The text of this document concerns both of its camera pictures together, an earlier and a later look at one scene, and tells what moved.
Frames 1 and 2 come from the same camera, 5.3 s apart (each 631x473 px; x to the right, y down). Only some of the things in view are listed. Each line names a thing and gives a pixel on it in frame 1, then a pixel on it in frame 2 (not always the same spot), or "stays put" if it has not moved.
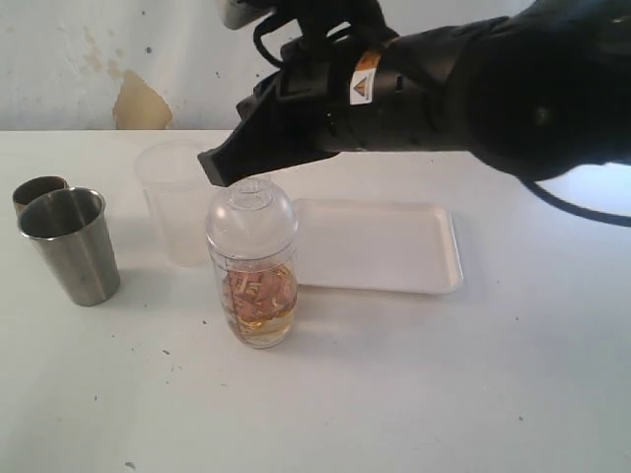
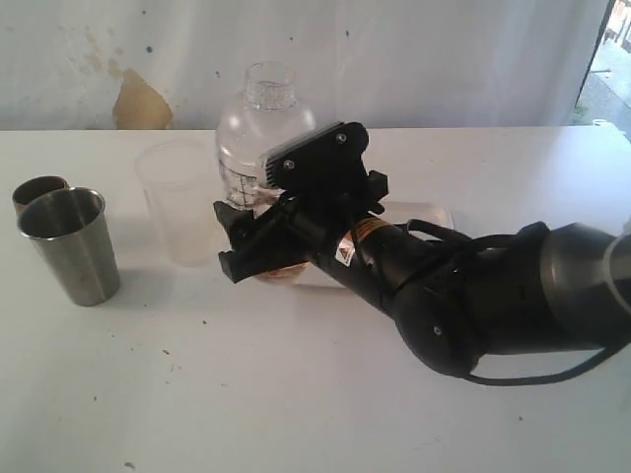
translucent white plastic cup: (177, 184) stays put
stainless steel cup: (70, 227) stays put
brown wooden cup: (32, 188) stays put
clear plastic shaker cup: (257, 297) -> (243, 185)
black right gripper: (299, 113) -> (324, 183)
